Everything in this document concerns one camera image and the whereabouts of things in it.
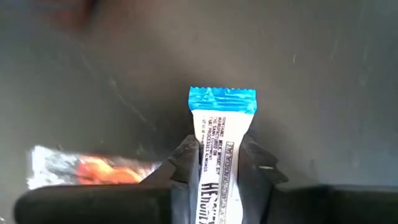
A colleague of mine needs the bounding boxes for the clear red gummy packet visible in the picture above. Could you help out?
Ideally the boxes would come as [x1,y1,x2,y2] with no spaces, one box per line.
[26,145,163,190]

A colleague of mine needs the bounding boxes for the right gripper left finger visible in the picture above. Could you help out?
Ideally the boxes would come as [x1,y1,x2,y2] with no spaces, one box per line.
[14,135,203,224]

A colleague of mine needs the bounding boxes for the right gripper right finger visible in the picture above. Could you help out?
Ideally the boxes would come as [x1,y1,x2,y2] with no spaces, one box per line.
[238,133,398,224]

